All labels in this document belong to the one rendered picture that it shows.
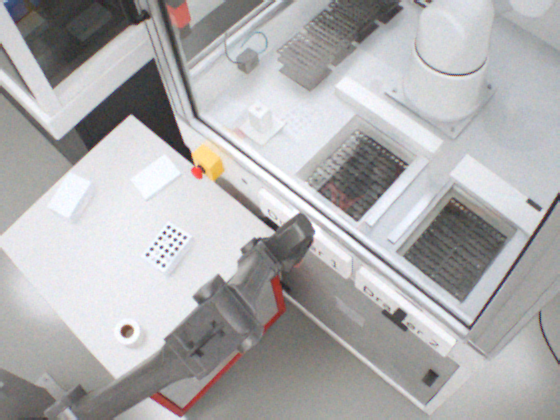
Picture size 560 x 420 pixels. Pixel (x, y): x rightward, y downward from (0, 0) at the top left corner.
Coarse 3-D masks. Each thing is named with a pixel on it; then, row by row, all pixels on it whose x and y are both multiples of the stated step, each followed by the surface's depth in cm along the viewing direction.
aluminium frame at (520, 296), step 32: (160, 0) 122; (160, 32) 131; (160, 64) 146; (192, 128) 164; (288, 192) 149; (320, 224) 145; (544, 224) 80; (544, 256) 85; (416, 288) 135; (512, 288) 101; (544, 288) 93; (448, 320) 131; (480, 320) 118; (512, 320) 108; (480, 352) 130
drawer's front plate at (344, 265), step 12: (264, 192) 156; (264, 204) 160; (276, 204) 155; (288, 216) 153; (324, 240) 149; (312, 252) 160; (324, 252) 153; (336, 252) 148; (336, 264) 153; (348, 264) 147; (348, 276) 155
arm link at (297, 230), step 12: (300, 216) 130; (288, 228) 127; (300, 228) 127; (312, 228) 131; (252, 240) 127; (264, 240) 129; (276, 240) 128; (288, 240) 128; (300, 240) 127; (276, 252) 129; (288, 252) 128
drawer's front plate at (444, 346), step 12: (360, 276) 146; (372, 276) 144; (360, 288) 153; (372, 288) 146; (384, 288) 143; (372, 300) 153; (384, 300) 146; (396, 300) 141; (408, 312) 140; (420, 312) 139; (420, 324) 140; (432, 324) 138; (420, 336) 146; (432, 336) 140; (444, 336) 136; (444, 348) 140
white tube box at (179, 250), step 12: (168, 228) 170; (156, 240) 167; (168, 240) 167; (180, 240) 167; (192, 240) 169; (144, 252) 166; (168, 252) 166; (180, 252) 166; (156, 264) 164; (168, 264) 164; (168, 276) 166
